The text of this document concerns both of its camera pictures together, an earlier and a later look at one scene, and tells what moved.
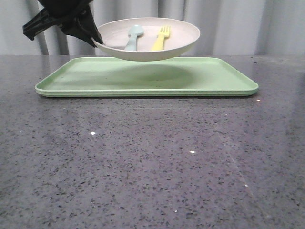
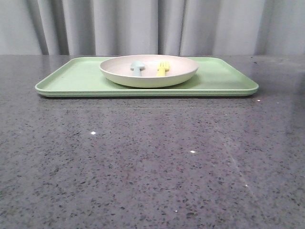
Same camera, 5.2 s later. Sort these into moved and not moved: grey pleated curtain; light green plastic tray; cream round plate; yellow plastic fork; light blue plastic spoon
Moved: cream round plate; light blue plastic spoon; yellow plastic fork
Not moved: light green plastic tray; grey pleated curtain
